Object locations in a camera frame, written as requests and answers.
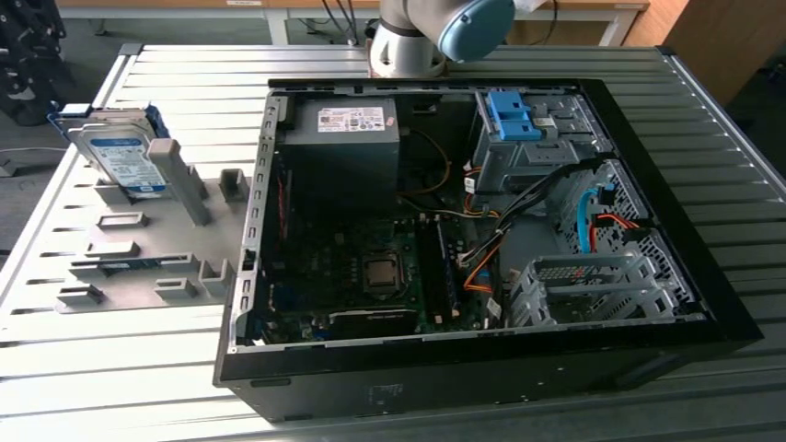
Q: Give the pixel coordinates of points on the wooden cabinet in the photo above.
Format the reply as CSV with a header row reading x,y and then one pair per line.
x,y
706,37

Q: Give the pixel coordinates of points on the green motherboard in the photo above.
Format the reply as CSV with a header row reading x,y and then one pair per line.
x,y
333,271

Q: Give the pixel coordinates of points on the black PC case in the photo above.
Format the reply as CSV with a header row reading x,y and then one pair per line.
x,y
429,368

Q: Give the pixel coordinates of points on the hard disk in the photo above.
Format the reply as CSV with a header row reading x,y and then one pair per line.
x,y
125,161

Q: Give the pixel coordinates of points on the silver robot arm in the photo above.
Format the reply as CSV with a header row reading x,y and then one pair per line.
x,y
404,50

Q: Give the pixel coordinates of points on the blue RAM stick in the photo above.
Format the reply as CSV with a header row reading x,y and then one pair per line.
x,y
132,264

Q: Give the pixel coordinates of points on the grey metal disk bay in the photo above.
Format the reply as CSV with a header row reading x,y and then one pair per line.
x,y
590,264

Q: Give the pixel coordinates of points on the grey power supply unit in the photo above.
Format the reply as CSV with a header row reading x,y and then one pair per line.
x,y
343,161

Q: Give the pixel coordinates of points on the grey parts rack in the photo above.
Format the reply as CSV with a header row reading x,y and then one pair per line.
x,y
159,230

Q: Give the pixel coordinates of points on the black graphics card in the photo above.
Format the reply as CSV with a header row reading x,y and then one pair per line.
x,y
373,322

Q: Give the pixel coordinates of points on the blue drive latch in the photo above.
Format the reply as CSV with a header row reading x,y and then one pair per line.
x,y
512,129

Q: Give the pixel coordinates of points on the person in dark clothes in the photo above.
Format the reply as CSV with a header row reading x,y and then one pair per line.
x,y
30,55

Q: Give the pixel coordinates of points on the black RAM slot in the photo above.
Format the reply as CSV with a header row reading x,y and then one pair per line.
x,y
425,271

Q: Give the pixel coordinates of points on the CPU socket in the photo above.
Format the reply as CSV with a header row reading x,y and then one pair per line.
x,y
380,271

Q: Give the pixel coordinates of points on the grey optical drive cage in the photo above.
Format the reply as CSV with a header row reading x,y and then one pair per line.
x,y
521,161

